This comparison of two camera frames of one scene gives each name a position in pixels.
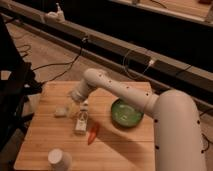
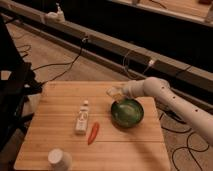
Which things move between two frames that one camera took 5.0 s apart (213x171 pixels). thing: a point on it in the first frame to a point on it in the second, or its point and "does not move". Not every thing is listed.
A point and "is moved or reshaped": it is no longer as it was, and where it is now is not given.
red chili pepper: (92, 133) does not move
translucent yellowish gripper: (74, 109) to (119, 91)
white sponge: (61, 111) is moved or reshaped
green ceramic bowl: (125, 114) does not move
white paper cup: (58, 160) does not move
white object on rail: (58, 16) does not move
